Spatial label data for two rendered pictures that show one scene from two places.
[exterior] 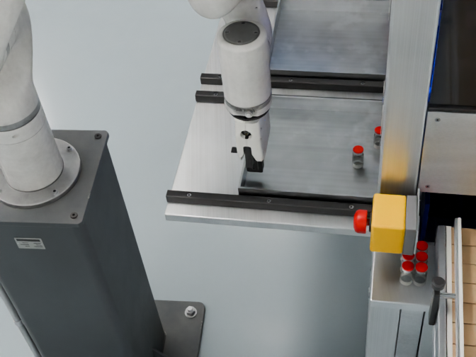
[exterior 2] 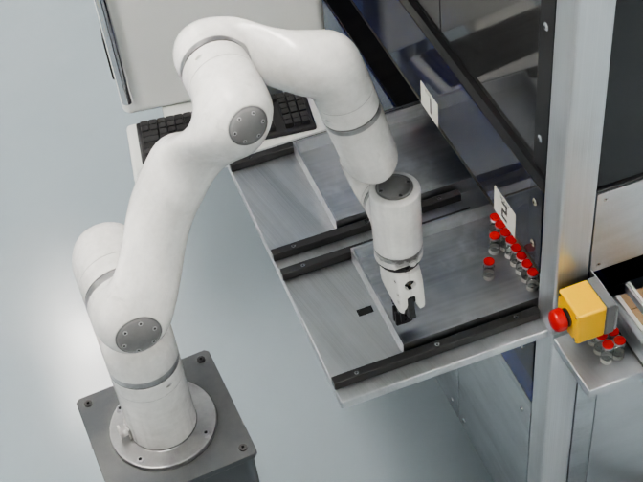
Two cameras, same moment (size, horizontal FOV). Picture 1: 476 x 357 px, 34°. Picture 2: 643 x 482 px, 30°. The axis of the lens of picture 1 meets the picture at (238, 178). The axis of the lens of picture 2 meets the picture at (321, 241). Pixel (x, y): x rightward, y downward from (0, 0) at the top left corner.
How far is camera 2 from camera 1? 0.94 m
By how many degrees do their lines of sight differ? 20
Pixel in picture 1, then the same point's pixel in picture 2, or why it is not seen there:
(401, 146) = (576, 236)
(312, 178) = (456, 307)
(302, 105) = not seen: hidden behind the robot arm
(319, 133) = (432, 262)
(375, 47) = (421, 159)
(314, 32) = not seen: hidden behind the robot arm
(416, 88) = (587, 178)
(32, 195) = (184, 448)
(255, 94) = (417, 241)
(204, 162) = (341, 337)
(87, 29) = not seen: outside the picture
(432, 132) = (601, 211)
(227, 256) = (276, 461)
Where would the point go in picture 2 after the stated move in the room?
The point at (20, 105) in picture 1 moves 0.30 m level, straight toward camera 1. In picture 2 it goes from (171, 348) to (321, 430)
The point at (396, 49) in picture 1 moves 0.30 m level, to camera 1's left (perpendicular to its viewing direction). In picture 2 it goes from (572, 150) to (418, 241)
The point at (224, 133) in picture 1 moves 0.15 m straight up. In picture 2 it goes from (338, 300) to (331, 245)
